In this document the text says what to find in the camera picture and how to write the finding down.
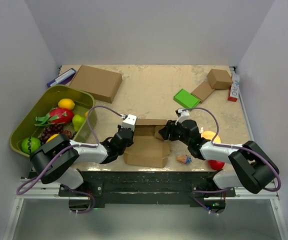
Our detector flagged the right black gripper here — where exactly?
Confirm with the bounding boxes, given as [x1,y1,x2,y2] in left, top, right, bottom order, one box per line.
[159,118,191,146]

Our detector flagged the brown cardboard box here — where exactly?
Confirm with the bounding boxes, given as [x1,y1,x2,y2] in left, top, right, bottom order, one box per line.
[123,119,171,168]

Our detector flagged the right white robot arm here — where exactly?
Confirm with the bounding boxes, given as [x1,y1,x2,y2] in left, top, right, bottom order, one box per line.
[158,119,282,197]

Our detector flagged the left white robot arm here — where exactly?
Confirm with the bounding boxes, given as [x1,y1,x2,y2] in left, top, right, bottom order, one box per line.
[29,124,135,196]

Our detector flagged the green flat box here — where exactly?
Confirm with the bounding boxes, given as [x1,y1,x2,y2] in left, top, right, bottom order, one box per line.
[173,88,201,109]

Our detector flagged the flat small cardboard box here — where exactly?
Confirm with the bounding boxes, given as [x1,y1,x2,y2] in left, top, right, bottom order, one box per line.
[191,81,215,102]

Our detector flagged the large flat cardboard box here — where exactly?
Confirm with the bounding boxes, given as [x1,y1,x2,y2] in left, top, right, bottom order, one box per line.
[69,65,123,104]

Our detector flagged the small cardboard cube box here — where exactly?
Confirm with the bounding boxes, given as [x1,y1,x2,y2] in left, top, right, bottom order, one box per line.
[206,68,233,90]

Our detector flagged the red white box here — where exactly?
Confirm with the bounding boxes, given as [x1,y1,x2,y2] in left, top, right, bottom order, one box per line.
[227,73,240,102]

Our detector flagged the purple white box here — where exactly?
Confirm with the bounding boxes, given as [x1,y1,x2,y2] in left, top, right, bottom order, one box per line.
[46,68,77,88]

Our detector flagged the small colourful toy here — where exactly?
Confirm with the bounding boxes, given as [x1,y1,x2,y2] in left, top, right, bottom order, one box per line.
[176,155,192,164]

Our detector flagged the green pear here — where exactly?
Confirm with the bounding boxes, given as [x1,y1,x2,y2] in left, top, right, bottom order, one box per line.
[71,114,86,132]

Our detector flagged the red apple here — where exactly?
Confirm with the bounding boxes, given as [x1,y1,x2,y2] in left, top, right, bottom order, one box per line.
[207,160,225,171]

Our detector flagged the yellow lemon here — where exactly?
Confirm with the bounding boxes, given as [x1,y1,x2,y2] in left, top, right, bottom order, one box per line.
[57,98,75,110]

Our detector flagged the red dragon fruit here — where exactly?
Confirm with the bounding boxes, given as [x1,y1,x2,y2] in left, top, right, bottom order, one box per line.
[34,107,75,127]

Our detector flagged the dark purple grapes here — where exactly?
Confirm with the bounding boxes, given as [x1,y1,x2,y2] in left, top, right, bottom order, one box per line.
[38,124,76,145]

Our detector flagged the yellow mango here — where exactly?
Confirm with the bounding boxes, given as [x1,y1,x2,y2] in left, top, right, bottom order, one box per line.
[46,133,59,143]

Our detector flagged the green round fruit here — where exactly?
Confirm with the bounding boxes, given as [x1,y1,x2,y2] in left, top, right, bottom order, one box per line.
[21,136,41,155]

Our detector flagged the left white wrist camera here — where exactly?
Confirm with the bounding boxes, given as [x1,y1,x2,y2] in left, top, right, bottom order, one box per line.
[121,114,137,131]

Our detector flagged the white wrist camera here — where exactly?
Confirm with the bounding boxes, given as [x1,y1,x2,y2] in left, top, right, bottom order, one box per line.
[121,114,137,131]
[175,108,190,125]

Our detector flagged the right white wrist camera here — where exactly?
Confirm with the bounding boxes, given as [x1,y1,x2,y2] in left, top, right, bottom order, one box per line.
[175,108,190,125]

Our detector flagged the black base frame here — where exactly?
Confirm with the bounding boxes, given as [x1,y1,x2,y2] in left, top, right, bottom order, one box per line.
[55,171,236,214]

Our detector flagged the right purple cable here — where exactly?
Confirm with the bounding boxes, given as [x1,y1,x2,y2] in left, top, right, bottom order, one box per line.
[177,107,282,216]

